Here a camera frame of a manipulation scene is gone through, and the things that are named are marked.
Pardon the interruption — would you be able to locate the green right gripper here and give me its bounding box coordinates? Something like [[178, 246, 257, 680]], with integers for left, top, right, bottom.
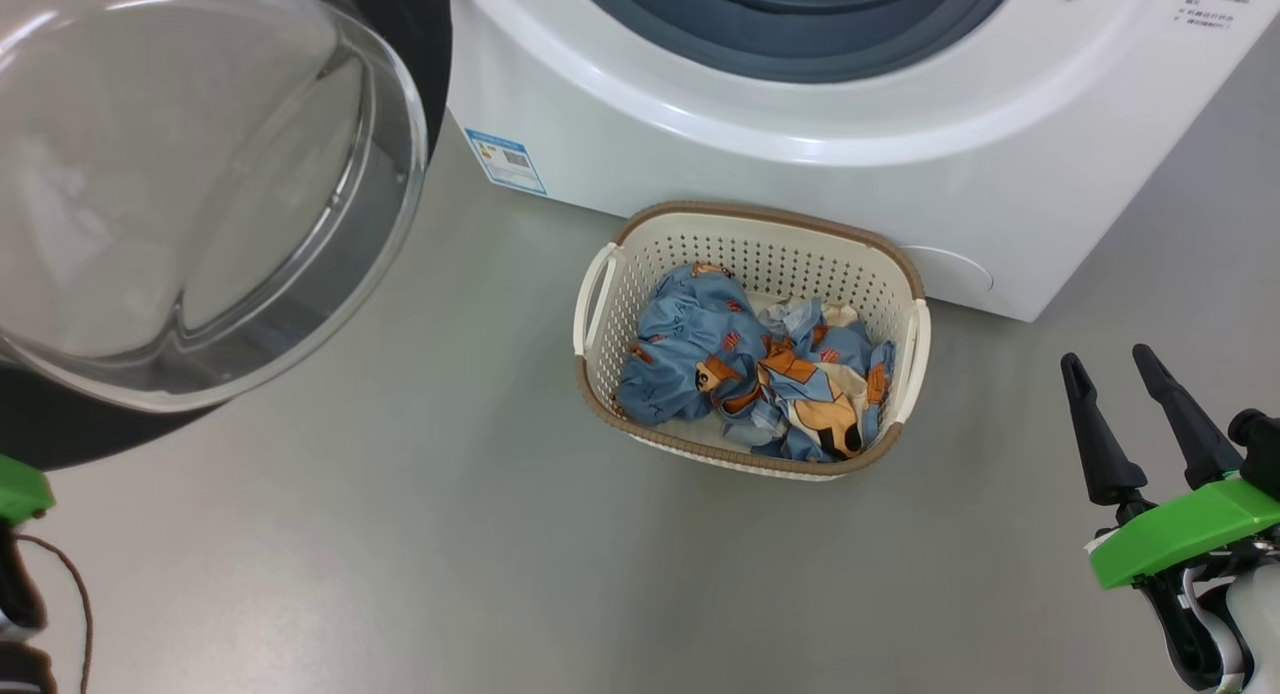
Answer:
[[1060, 344, 1280, 691]]

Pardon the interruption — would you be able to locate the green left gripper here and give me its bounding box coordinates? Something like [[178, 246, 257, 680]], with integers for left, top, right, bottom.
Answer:
[[0, 454, 57, 635]]

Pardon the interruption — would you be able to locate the blue garment large cream print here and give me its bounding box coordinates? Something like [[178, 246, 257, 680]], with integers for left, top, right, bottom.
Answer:
[[720, 296, 896, 463]]

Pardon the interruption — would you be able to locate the black round glass washer door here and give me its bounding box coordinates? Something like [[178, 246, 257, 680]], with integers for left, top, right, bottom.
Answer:
[[0, 0, 454, 473]]

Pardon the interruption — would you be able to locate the white front-load washing machine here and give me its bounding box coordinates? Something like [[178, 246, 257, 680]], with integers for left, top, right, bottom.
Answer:
[[445, 0, 1280, 323]]

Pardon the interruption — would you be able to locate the round white drain filter cover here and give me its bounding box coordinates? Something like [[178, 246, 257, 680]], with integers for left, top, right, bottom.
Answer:
[[900, 246, 997, 301]]

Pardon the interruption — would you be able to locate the cream perforated laundry basket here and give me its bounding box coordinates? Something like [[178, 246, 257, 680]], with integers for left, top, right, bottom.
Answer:
[[573, 201, 932, 482]]

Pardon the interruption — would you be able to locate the blue energy label sticker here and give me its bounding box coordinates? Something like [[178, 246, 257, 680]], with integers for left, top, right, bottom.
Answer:
[[463, 127, 549, 196]]

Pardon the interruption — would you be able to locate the thin brown cable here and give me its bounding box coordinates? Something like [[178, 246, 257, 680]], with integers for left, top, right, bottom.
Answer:
[[14, 533, 94, 694]]

